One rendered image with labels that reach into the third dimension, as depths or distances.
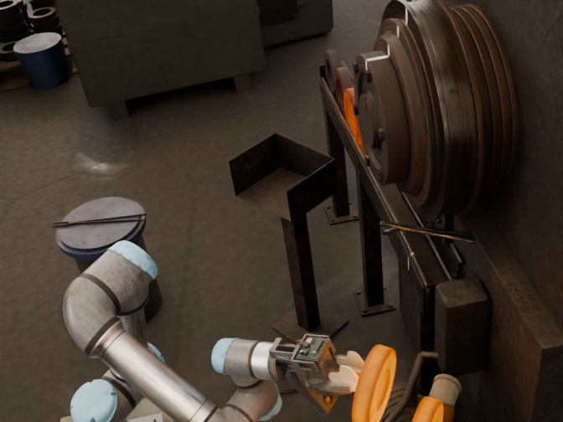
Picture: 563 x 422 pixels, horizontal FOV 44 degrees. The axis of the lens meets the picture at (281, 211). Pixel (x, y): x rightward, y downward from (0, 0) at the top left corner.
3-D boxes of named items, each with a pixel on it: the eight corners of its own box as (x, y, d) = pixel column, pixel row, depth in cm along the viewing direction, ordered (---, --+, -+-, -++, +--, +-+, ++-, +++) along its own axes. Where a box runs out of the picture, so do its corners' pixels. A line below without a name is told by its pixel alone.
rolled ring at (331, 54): (332, 59, 248) (340, 57, 248) (322, 44, 264) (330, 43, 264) (337, 107, 257) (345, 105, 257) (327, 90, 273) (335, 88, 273)
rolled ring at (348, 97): (340, 86, 235) (350, 84, 236) (348, 139, 241) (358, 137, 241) (351, 92, 218) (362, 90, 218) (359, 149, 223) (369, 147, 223)
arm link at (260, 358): (260, 387, 140) (278, 357, 145) (279, 389, 137) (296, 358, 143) (246, 361, 136) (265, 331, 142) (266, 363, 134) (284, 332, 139)
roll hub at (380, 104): (376, 139, 167) (371, 28, 150) (411, 207, 145) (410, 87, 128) (353, 143, 167) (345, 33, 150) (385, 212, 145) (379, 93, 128)
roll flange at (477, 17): (444, 136, 181) (447, -45, 153) (520, 251, 144) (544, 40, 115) (406, 143, 181) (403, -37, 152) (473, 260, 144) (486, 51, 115)
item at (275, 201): (299, 290, 268) (275, 131, 225) (350, 322, 252) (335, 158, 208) (260, 321, 258) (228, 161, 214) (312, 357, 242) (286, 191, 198)
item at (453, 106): (406, 143, 181) (403, -37, 152) (473, 260, 144) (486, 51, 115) (382, 148, 180) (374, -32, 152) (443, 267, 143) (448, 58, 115)
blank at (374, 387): (399, 332, 130) (382, 327, 131) (370, 388, 119) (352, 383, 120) (395, 391, 138) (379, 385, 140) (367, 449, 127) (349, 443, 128)
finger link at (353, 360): (371, 361, 125) (327, 356, 130) (380, 383, 128) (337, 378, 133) (378, 348, 127) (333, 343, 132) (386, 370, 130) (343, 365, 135)
